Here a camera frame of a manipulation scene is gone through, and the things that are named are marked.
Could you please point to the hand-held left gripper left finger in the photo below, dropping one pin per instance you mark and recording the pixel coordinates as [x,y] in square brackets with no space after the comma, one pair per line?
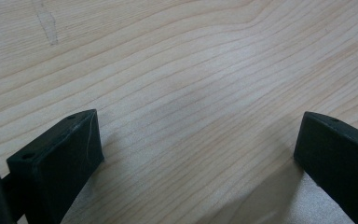
[59,165]

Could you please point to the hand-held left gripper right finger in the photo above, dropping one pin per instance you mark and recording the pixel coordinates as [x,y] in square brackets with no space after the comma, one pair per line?
[338,161]

